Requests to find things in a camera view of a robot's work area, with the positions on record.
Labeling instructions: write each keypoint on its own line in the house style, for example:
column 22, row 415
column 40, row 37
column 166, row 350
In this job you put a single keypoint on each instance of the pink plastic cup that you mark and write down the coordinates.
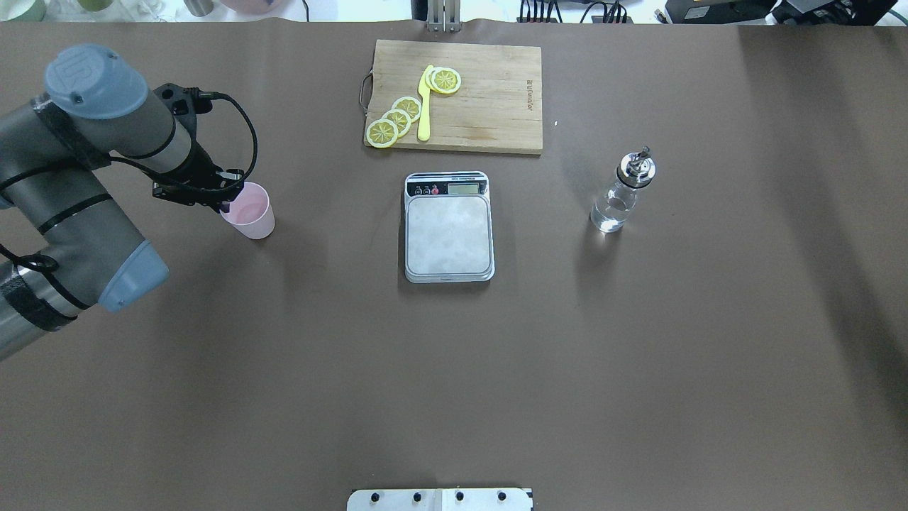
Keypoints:
column 251, row 212

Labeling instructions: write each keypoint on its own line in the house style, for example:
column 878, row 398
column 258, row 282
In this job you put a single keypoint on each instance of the yellow plastic knife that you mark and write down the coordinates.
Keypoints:
column 424, row 91

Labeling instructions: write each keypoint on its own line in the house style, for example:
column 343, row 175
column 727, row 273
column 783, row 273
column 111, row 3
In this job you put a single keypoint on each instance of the digital kitchen scale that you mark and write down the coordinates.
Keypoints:
column 448, row 235

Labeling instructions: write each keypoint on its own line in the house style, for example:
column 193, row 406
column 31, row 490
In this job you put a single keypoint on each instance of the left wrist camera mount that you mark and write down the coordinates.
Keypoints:
column 184, row 103

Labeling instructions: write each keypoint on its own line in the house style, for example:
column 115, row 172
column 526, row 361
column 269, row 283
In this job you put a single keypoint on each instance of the glass sauce bottle metal spout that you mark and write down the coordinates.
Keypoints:
column 633, row 174

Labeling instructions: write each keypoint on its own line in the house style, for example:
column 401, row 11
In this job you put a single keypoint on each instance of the metal base plate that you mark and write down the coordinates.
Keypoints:
column 442, row 499

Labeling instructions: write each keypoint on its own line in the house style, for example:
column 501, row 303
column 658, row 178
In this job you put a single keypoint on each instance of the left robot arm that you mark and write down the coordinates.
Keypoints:
column 95, row 110

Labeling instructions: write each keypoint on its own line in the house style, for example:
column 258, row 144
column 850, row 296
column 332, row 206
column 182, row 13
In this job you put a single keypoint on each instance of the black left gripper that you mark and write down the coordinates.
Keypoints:
column 205, row 165

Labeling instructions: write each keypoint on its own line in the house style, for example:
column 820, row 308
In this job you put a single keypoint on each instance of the lemon slice near handle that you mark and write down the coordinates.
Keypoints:
column 381, row 133

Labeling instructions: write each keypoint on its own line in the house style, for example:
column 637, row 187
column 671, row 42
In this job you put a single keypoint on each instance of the lemon slice by knife blade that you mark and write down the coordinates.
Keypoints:
column 443, row 80

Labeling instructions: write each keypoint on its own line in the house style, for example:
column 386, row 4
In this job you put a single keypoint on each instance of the wooden cutting board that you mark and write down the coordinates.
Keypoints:
column 498, row 108

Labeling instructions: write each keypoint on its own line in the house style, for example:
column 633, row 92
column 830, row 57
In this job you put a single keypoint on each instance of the aluminium frame post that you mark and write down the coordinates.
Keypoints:
column 444, row 16

